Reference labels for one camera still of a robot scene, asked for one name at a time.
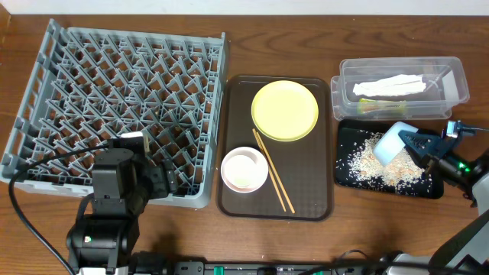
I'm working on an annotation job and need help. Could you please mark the pink bowl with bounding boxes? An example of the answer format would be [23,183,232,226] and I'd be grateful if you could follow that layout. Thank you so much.
[221,147,269,193]

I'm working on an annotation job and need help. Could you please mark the left black cable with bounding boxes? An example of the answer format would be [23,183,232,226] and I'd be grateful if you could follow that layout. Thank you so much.
[6,143,110,275]

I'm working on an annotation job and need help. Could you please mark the black waste tray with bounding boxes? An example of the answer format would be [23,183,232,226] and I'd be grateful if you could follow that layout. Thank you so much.
[335,120,444,199]

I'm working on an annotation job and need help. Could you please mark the wooden chopstick right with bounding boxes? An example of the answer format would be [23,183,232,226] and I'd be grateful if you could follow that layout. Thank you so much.
[261,138,296,214]

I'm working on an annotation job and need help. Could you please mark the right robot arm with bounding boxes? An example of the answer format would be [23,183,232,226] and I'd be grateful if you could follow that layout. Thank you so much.
[376,121,488,274]

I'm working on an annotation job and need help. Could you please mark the rice and food scraps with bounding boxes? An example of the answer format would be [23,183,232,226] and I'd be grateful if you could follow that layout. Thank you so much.
[338,131,432,193]

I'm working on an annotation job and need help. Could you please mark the green plastic wrapper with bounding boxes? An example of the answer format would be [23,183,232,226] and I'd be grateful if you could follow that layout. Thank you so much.
[357,98,406,114]

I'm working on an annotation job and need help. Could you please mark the wooden chopstick left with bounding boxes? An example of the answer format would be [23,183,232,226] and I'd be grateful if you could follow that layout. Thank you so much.
[252,128,287,212]

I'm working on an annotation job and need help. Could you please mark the grey plastic dish rack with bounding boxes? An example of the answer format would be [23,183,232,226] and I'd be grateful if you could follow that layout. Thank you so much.
[1,21,229,209]

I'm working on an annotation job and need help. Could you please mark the clear plastic bin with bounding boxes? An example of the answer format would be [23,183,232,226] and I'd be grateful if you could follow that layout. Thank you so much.
[330,57,470,121]

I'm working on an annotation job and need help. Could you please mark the brown serving tray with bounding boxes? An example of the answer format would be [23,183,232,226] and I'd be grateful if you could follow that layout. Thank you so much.
[217,76,334,222]

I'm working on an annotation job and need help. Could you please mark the white napkin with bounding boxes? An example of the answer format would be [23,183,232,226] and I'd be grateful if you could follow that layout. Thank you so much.
[353,74,426,97]

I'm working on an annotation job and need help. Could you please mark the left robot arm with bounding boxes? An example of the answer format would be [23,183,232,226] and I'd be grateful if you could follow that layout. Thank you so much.
[66,131,177,274]

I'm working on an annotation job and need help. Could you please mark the yellow round plate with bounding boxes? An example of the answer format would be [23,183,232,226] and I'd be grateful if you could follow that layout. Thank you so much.
[251,80,319,142]

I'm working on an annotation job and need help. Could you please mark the light blue bowl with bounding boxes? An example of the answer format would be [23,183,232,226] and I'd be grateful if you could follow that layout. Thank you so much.
[372,121,418,167]

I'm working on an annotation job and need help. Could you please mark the wooden chopstick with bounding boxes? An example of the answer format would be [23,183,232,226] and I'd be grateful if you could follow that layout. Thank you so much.
[252,128,287,212]
[261,138,296,214]

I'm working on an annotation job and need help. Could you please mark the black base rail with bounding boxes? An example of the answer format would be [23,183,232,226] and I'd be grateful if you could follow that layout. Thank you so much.
[129,250,489,275]

